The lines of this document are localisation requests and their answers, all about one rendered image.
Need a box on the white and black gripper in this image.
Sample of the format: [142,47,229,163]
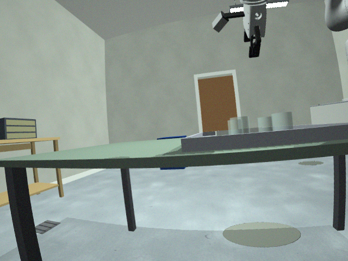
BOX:
[240,0,267,58]

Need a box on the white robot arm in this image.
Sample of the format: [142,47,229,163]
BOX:
[212,0,348,64]

